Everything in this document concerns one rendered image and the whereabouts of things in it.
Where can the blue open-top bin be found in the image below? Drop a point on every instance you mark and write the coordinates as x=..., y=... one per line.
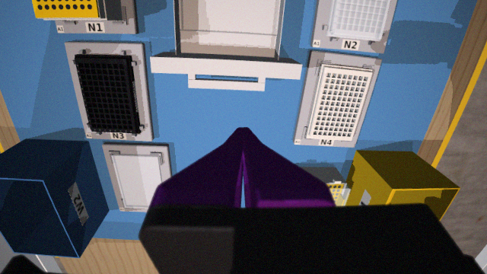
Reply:
x=63, y=179

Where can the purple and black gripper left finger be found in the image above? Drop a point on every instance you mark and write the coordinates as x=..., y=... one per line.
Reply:
x=214, y=179

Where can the blue bench mat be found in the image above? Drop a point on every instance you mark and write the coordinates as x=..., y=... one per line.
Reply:
x=36, y=84

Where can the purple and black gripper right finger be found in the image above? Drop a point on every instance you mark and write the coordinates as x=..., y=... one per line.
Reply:
x=271, y=180

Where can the black multiwell plate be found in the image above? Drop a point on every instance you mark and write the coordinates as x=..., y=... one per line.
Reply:
x=111, y=75

